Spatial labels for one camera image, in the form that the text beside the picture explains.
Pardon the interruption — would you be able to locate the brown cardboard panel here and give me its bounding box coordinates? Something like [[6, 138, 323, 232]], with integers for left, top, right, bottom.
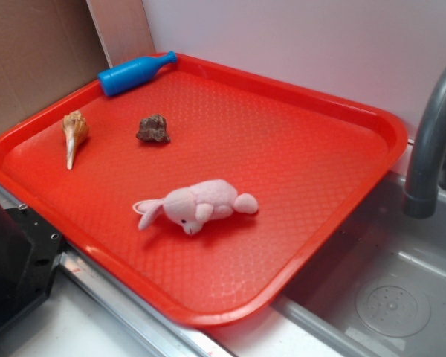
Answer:
[[0, 1, 108, 134]]

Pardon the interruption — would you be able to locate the brown rock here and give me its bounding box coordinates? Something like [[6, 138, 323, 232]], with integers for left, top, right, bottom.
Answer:
[[135, 114, 171, 144]]

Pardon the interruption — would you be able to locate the blue plastic bottle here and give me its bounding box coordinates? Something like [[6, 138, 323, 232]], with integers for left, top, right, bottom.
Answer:
[[97, 51, 178, 97]]

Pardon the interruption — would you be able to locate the grey plastic sink basin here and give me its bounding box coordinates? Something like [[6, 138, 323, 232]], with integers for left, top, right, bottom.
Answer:
[[273, 173, 446, 356]]

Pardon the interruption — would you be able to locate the grey faucet spout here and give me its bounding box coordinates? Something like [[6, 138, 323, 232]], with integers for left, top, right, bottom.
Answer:
[[402, 68, 446, 219]]

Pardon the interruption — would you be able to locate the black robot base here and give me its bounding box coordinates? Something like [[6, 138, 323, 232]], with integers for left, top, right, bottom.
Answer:
[[0, 204, 63, 334]]

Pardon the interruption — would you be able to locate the pink plush bunny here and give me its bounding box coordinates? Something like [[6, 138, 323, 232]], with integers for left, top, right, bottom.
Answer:
[[132, 179, 259, 235]]

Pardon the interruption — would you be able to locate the red plastic tray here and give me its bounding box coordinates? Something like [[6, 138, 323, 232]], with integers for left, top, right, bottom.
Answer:
[[0, 55, 407, 327]]

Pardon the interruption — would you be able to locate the beige spiral seashell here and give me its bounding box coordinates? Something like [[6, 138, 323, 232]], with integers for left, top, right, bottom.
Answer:
[[62, 110, 90, 170]]

